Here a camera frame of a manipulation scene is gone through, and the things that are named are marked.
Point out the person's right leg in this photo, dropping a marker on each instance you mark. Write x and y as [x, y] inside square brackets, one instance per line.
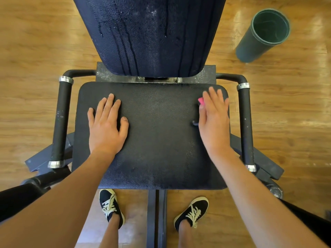
[185, 237]

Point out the person's left hand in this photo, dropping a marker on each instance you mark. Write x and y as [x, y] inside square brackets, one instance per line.
[106, 129]

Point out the dark green plastic bucket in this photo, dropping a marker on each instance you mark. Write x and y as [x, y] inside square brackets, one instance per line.
[261, 38]

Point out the person's left black shoe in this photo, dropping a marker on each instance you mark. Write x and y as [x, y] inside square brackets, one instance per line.
[110, 205]

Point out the person's left forearm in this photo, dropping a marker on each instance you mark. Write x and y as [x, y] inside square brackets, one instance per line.
[51, 204]

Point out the person's right hand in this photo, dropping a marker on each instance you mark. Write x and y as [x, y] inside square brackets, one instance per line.
[214, 124]

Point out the person's right black shoe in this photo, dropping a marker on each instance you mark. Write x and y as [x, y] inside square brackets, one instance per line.
[192, 211]

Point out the person's black shoe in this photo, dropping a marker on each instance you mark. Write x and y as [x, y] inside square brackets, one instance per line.
[192, 211]
[110, 205]

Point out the pink cleaning cloth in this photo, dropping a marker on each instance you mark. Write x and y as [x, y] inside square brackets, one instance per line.
[201, 100]

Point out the person's left leg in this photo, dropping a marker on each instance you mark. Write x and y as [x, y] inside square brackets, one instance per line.
[110, 235]

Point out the person's right forearm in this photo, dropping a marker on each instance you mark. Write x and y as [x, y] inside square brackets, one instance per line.
[264, 209]

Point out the person's leg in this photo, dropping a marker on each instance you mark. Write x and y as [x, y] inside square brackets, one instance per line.
[110, 235]
[185, 237]

